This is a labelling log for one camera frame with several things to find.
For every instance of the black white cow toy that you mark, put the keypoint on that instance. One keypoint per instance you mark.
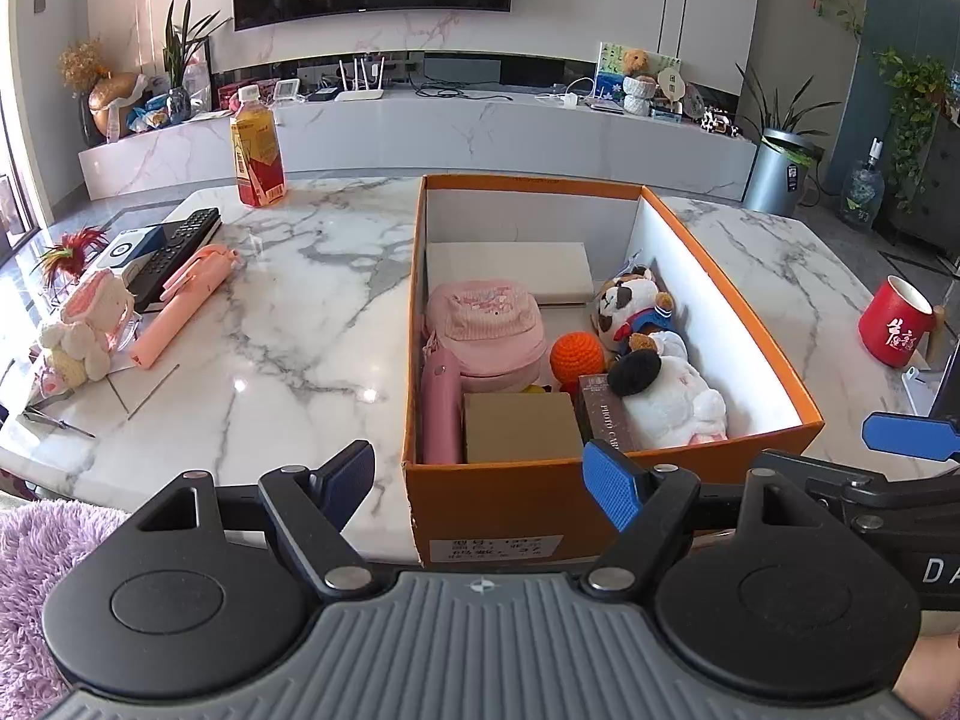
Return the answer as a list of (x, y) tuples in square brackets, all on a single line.
[(720, 124)]

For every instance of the blue white box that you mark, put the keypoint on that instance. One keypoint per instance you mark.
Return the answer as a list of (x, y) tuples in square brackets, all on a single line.
[(124, 249)]

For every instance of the yellow red drink bottle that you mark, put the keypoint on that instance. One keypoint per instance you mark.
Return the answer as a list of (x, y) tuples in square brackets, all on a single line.
[(256, 157)]

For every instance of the golden vase with dried flowers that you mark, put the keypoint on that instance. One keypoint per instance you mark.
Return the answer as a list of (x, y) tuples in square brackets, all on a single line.
[(112, 101)]

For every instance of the small yellow toy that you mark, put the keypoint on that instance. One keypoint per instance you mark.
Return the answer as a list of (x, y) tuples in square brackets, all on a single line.
[(538, 390)]

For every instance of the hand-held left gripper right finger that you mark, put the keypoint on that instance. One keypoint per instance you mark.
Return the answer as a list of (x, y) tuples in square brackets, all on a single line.
[(615, 484)]

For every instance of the water jug with pump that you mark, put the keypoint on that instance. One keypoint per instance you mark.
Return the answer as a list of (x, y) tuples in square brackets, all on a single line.
[(862, 195)]

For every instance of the orange crochet ball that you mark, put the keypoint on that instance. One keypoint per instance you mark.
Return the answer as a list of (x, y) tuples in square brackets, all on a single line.
[(577, 361)]

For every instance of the black smartphone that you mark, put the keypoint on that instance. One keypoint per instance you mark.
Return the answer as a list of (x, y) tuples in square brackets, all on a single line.
[(946, 382)]

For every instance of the red mug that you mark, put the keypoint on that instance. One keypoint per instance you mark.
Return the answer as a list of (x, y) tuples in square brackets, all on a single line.
[(892, 326)]

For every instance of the red feather toy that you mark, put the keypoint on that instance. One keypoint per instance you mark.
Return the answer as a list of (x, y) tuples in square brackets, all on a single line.
[(71, 251)]

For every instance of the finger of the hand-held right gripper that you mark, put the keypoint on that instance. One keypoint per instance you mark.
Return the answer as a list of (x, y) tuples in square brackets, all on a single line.
[(855, 491), (911, 435)]

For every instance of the grey trash can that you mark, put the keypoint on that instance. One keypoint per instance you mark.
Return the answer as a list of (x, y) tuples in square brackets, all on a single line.
[(776, 180)]

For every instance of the snack bag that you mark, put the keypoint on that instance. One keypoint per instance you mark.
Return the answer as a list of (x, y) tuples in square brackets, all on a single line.
[(150, 116)]

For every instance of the small tan cardboard box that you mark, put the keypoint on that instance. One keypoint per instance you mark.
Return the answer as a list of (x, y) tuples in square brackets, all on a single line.
[(521, 427)]

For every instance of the pink red box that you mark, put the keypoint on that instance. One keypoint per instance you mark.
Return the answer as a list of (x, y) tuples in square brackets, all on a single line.
[(229, 96)]

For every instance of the white pink bunny plush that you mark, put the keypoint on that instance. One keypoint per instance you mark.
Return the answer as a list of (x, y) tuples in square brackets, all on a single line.
[(82, 326)]

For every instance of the dark brown box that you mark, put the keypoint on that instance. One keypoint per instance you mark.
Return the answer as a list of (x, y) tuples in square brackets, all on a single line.
[(600, 412)]

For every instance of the brown teddy bear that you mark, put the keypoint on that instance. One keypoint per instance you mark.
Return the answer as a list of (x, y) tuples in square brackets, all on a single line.
[(637, 62)]

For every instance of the green plant in vase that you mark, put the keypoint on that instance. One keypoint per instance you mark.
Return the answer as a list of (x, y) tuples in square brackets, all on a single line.
[(184, 60)]

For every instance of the white charger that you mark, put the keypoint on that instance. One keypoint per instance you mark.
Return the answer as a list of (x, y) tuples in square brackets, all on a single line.
[(568, 100)]

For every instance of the white plush dog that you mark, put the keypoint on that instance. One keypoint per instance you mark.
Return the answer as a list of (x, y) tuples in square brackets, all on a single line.
[(675, 397)]

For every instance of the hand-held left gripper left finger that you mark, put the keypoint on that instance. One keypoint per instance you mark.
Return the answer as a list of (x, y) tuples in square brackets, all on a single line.
[(345, 476)]

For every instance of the grey drawer cabinet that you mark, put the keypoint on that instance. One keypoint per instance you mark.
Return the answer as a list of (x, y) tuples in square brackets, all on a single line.
[(934, 202)]

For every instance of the metal tweezers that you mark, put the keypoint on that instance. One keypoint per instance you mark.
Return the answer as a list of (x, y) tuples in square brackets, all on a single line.
[(60, 424)]

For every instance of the ivy plant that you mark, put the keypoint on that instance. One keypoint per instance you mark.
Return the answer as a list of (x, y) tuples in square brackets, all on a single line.
[(915, 112)]

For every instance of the grey tablet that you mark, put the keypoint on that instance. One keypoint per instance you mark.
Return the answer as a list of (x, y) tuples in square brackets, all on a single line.
[(606, 107)]

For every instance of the small white thermometer display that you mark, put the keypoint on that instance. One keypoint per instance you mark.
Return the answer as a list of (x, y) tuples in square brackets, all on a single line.
[(286, 91)]

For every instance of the floral painting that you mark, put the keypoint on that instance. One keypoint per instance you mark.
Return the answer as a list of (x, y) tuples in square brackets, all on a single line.
[(609, 75)]

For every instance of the pink selfie stick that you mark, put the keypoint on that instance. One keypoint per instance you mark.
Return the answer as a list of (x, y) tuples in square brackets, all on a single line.
[(180, 311)]

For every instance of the person's right forearm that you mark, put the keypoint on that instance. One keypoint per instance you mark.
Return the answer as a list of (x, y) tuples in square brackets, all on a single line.
[(934, 679)]

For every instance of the white knit pot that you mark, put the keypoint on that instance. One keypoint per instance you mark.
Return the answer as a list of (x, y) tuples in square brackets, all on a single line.
[(639, 97)]

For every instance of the pink case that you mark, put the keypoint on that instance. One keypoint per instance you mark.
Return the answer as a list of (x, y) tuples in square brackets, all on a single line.
[(441, 412)]

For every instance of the white phone stand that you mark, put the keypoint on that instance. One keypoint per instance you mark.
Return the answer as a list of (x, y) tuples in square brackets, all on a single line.
[(915, 390)]

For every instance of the white router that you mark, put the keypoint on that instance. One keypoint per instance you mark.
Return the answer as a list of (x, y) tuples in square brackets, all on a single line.
[(358, 94)]

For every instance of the white marble TV cabinet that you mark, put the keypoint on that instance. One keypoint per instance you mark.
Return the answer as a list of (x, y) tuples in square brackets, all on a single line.
[(450, 139)]

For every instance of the black remote control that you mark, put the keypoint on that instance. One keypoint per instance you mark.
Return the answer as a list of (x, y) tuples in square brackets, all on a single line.
[(176, 255)]

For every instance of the raccoon plush toy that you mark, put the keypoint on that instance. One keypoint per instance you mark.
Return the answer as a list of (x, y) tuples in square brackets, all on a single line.
[(626, 304)]

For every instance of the pink hat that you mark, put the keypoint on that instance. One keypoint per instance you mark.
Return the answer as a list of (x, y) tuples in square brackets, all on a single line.
[(484, 330)]

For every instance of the long-leaf potted plant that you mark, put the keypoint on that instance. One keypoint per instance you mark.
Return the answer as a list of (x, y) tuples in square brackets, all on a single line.
[(780, 109)]

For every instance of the purple fuzzy blanket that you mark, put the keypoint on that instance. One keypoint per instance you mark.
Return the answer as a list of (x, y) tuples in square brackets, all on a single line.
[(37, 600)]

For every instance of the orange cardboard box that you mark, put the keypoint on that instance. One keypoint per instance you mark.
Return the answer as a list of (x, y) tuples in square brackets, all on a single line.
[(525, 510)]

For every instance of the round wooden fan sign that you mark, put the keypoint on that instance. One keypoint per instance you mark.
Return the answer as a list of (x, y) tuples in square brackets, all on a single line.
[(673, 86)]

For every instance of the black media box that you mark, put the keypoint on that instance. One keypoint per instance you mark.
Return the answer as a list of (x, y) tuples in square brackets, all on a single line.
[(461, 69)]

